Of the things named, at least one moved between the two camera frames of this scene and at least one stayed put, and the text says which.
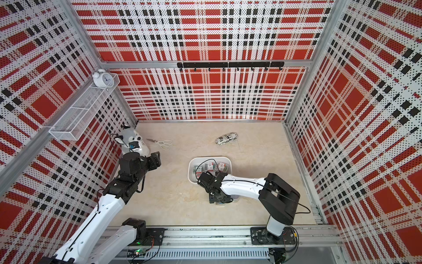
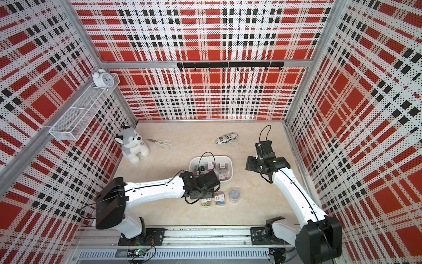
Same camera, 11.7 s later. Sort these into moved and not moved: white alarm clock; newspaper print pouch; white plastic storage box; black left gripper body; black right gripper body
Moved: black left gripper body; black right gripper body
Not moved: white plastic storage box; white alarm clock; newspaper print pouch
